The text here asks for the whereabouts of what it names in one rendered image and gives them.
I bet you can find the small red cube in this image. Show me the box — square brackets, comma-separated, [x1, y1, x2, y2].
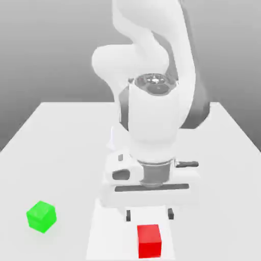
[137, 224, 163, 259]

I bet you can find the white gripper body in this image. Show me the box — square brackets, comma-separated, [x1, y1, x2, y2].
[100, 170, 201, 208]

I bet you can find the small green cube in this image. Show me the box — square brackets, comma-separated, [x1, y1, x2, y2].
[25, 200, 57, 234]

